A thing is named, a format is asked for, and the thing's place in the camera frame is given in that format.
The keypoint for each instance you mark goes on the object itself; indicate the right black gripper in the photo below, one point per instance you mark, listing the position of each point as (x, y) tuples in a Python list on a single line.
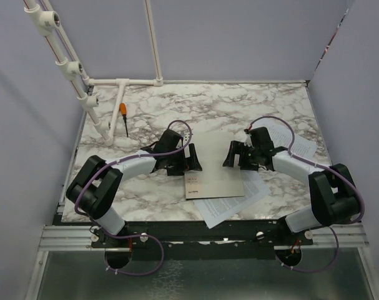
[(238, 147)]

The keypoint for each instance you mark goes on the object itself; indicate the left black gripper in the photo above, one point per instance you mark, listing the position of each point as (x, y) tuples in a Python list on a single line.
[(189, 164)]

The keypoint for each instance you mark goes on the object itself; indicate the grey black file folder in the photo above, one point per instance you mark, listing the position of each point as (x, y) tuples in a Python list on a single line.
[(214, 180)]

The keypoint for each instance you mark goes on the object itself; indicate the printed paper sheet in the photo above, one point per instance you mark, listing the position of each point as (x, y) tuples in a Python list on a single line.
[(217, 210), (281, 136)]

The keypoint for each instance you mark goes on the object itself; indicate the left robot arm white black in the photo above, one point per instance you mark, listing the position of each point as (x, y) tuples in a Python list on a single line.
[(95, 186)]

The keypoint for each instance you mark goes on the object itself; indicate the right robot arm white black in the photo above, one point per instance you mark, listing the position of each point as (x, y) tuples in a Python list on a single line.
[(334, 198)]

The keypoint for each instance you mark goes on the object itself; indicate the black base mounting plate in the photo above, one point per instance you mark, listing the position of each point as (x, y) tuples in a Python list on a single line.
[(193, 240)]

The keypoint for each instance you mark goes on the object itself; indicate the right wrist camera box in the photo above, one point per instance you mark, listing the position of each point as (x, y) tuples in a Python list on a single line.
[(248, 141)]

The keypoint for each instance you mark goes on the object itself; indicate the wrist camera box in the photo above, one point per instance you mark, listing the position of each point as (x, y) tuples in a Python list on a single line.
[(185, 136), (248, 141)]

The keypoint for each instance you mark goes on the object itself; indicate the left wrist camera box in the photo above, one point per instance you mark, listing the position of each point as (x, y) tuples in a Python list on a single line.
[(185, 136)]

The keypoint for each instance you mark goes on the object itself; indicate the orange handle screwdriver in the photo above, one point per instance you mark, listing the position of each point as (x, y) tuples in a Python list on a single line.
[(123, 111)]

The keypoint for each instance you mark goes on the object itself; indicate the aluminium rail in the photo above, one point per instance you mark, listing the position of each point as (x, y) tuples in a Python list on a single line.
[(79, 238)]

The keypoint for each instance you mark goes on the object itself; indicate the white pvc pipe frame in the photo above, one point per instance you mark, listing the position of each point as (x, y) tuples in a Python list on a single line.
[(48, 24)]

